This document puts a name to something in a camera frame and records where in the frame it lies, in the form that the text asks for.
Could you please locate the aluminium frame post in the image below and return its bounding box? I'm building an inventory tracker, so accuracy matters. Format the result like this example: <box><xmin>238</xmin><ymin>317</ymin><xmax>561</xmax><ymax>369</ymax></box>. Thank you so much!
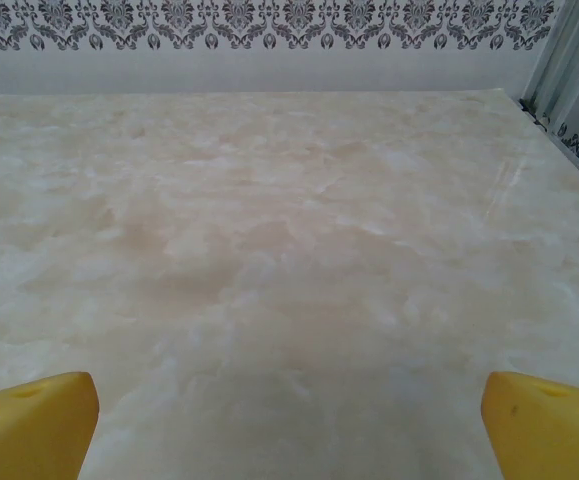
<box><xmin>520</xmin><ymin>0</ymin><xmax>579</xmax><ymax>126</ymax></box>

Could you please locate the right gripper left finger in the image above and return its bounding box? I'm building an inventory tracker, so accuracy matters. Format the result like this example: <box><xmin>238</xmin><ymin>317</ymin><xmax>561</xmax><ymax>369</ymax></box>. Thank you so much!
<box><xmin>0</xmin><ymin>370</ymin><xmax>102</xmax><ymax>480</ymax></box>

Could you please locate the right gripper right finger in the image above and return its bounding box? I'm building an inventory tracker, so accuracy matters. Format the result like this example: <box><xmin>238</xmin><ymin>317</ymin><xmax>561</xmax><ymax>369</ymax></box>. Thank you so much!
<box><xmin>482</xmin><ymin>369</ymin><xmax>579</xmax><ymax>480</ymax></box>

